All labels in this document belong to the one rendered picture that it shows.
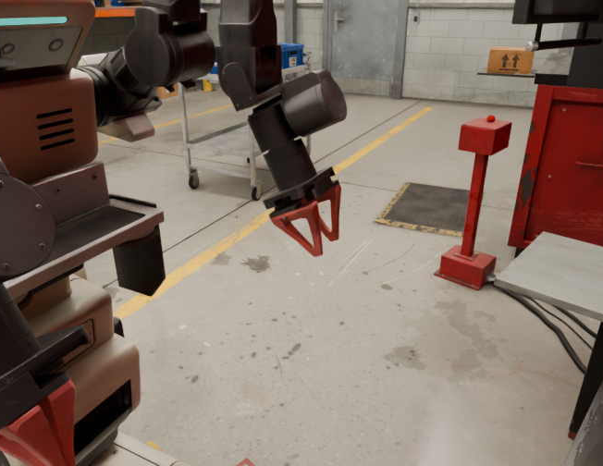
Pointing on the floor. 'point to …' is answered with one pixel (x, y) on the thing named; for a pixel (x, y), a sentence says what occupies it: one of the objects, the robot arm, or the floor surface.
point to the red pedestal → (475, 128)
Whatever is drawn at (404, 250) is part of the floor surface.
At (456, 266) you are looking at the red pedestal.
